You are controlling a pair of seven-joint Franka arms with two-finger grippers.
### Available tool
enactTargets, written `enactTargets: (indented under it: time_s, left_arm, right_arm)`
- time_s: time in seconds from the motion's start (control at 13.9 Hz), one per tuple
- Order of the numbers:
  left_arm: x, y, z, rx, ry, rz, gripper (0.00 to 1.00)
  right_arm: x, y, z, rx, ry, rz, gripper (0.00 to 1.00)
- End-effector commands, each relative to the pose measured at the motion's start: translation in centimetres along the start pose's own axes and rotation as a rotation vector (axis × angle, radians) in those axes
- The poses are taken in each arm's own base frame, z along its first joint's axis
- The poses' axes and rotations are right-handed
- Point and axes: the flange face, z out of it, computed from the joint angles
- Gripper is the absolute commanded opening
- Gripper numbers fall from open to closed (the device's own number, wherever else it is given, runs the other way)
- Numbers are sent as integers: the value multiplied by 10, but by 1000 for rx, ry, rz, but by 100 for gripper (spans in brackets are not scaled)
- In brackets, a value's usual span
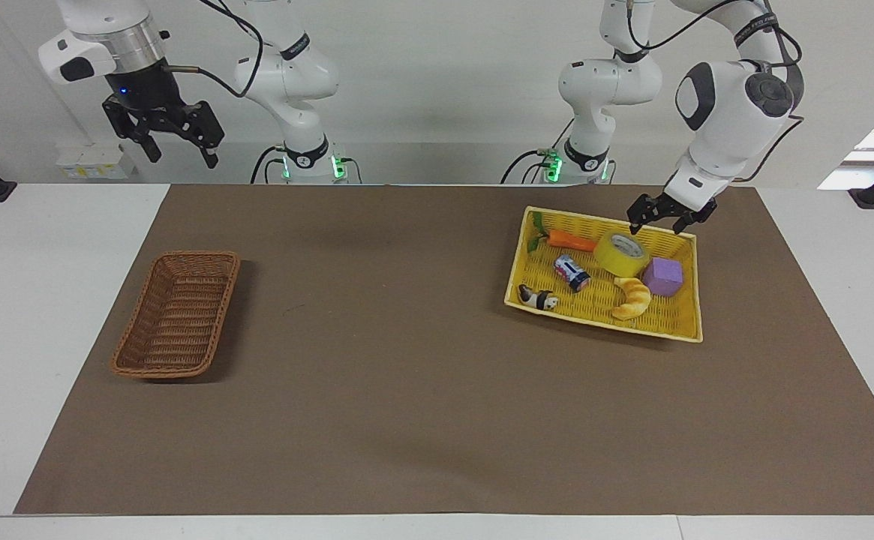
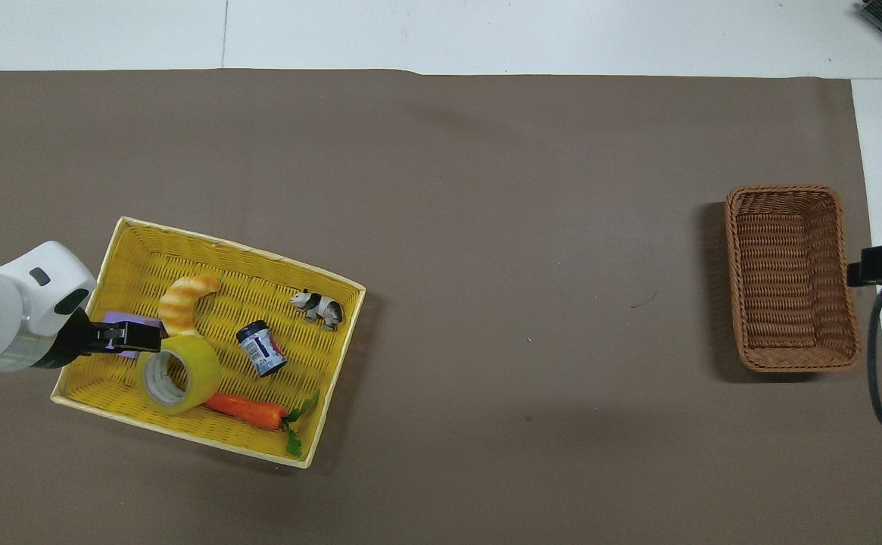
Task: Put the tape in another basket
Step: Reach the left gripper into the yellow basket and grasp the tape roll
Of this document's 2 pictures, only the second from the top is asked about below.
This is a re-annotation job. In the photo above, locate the toy croissant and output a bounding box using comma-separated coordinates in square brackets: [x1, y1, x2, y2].
[158, 276, 223, 338]

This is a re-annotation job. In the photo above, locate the yellow tape roll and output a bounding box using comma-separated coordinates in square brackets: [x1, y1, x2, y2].
[135, 335, 223, 416]

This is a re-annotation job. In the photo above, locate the toy panda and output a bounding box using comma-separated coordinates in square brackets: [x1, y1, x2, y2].
[291, 289, 344, 332]

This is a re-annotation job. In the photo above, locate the brown wicker basket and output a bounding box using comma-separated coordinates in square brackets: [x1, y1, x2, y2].
[725, 185, 862, 373]

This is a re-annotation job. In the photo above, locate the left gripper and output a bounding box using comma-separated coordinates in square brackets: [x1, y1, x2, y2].
[32, 306, 109, 370]

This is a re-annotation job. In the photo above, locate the yellow woven basket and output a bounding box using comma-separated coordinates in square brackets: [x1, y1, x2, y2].
[51, 216, 366, 469]

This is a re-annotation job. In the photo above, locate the purple block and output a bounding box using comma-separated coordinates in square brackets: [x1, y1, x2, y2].
[102, 310, 167, 359]

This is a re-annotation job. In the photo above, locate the small jar with dark lid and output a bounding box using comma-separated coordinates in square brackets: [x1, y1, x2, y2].
[235, 320, 288, 378]

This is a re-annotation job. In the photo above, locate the toy carrot with green leaves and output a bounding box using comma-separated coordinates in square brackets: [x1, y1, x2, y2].
[205, 391, 321, 459]

